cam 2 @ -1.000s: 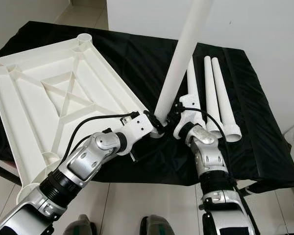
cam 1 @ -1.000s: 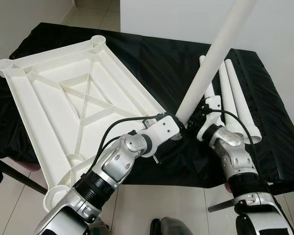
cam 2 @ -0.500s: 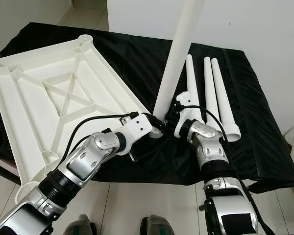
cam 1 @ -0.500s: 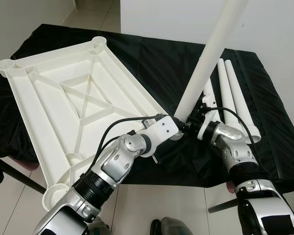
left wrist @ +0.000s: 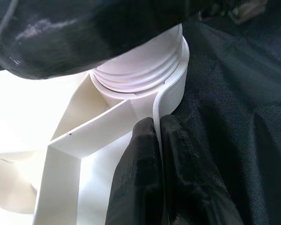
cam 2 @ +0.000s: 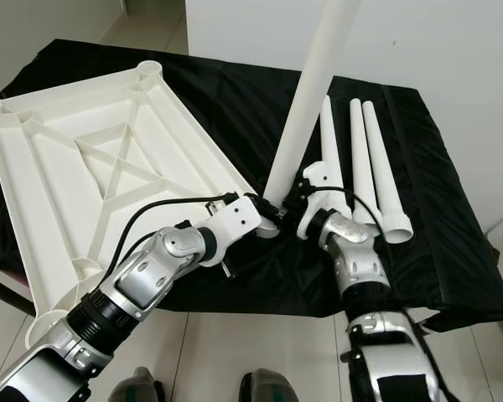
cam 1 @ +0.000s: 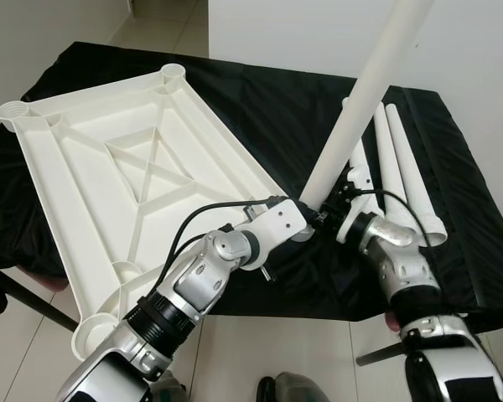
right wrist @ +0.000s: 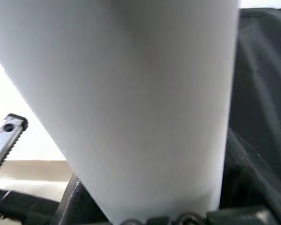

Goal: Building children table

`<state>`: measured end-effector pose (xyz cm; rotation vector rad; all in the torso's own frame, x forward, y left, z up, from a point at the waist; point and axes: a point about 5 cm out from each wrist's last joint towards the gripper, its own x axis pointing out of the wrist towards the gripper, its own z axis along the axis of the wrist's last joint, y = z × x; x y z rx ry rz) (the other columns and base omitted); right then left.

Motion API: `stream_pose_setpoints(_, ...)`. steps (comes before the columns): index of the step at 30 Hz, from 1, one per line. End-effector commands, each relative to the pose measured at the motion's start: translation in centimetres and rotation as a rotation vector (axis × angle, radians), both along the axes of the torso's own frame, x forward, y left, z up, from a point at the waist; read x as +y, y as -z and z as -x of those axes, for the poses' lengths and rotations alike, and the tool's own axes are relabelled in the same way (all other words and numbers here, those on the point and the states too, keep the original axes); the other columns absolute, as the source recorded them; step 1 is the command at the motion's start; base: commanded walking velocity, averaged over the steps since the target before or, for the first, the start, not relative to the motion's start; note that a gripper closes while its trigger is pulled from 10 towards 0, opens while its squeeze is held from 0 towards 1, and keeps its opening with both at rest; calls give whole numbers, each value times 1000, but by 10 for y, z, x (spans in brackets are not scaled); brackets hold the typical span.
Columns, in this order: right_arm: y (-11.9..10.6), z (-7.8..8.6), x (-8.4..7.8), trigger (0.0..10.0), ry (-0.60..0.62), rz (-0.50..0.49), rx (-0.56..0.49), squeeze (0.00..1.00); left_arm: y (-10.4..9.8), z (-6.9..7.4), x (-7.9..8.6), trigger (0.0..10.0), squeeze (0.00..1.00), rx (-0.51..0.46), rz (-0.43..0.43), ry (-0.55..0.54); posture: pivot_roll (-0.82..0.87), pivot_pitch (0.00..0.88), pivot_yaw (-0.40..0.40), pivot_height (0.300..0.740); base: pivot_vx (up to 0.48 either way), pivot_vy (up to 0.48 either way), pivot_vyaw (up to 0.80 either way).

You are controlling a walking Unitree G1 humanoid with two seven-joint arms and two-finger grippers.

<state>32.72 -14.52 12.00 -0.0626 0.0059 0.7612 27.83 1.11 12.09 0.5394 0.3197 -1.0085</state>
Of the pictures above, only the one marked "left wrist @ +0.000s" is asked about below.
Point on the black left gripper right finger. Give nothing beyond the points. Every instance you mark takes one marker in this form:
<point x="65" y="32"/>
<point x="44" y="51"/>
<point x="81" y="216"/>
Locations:
<point x="192" y="187"/>

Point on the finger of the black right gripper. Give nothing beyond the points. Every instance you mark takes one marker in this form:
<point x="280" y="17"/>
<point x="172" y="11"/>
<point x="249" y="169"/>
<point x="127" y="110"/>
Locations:
<point x="72" y="35"/>

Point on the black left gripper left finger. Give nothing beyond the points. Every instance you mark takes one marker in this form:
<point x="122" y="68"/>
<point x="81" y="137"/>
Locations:
<point x="138" y="182"/>

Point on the white plastic table top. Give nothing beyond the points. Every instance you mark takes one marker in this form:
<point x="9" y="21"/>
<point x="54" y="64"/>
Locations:
<point x="84" y="140"/>

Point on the white plastic table leg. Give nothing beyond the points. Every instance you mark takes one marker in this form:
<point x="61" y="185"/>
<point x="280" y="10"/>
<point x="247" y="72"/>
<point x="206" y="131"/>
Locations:
<point x="135" y="70"/>

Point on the black table cloth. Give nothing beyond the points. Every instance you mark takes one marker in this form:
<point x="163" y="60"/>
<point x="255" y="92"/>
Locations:
<point x="236" y="117"/>

